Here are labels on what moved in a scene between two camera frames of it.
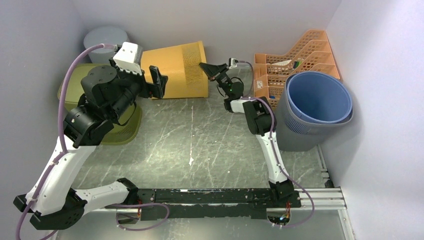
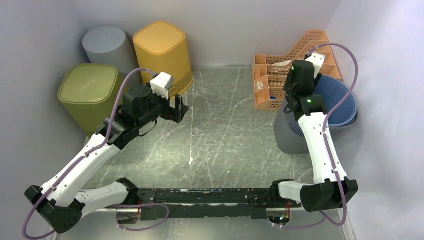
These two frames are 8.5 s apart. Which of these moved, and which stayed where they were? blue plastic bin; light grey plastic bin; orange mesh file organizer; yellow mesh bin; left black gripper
Moved: blue plastic bin; left black gripper; yellow mesh bin
Stayed: light grey plastic bin; orange mesh file organizer
